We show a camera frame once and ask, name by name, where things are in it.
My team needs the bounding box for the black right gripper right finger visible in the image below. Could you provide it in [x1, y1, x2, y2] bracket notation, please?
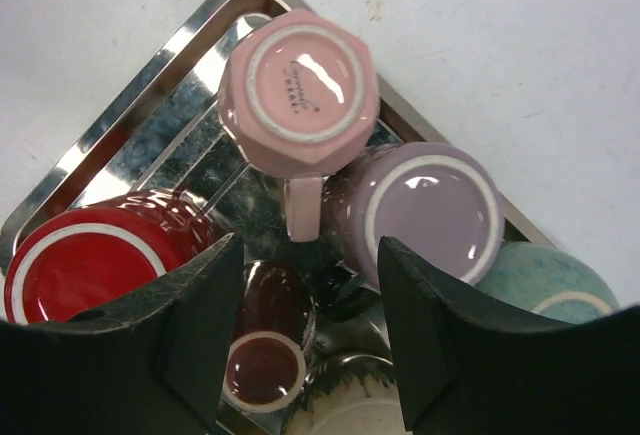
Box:
[378, 237, 639, 434]

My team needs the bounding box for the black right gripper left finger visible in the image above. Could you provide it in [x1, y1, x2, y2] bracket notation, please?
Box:
[1, 234, 244, 434]

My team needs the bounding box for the red ceramic mug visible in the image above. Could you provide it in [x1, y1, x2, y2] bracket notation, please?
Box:
[3, 189, 225, 324]

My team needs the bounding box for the pink faceted ceramic mug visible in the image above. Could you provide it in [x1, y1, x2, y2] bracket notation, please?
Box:
[218, 9, 379, 242]

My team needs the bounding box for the cream ceramic mug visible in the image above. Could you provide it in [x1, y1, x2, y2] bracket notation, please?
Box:
[281, 353, 406, 435]

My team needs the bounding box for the teal speckled ceramic mug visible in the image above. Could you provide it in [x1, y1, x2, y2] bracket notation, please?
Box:
[476, 242, 619, 324]

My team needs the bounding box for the lilac ceramic mug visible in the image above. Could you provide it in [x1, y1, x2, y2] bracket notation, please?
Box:
[322, 141, 505, 291]

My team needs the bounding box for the small dark brown cup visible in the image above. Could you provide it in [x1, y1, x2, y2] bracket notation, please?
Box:
[222, 260, 316, 413]

